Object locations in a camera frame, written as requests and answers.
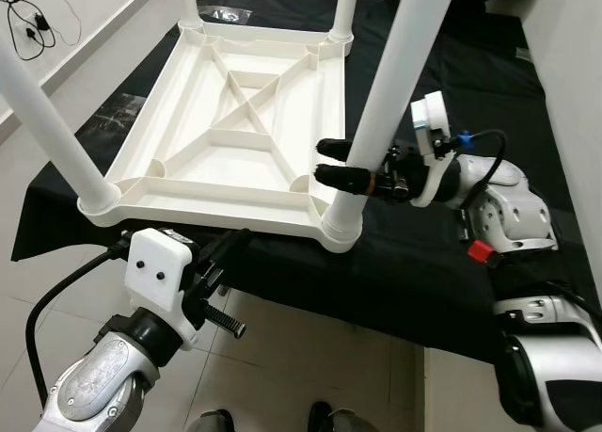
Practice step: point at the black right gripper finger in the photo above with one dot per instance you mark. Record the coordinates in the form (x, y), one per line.
(343, 180)
(333, 150)

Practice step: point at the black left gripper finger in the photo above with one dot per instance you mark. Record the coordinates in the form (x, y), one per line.
(233, 244)

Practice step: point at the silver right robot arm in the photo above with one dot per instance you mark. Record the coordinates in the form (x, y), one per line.
(508, 216)

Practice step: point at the white plastic table top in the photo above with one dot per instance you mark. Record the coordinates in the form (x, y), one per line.
(226, 168)

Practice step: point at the black table cloth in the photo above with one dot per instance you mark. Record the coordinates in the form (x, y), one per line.
(423, 281)

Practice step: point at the clear plastic wrap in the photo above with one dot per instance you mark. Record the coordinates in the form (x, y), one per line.
(226, 16)

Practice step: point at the black power adapter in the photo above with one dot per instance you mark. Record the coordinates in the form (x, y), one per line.
(40, 23)

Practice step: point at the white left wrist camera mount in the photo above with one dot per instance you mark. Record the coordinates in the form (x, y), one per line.
(160, 272)

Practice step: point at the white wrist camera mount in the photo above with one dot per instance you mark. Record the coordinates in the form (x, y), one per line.
(160, 272)
(431, 121)

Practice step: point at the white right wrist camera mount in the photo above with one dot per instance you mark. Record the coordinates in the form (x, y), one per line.
(431, 121)

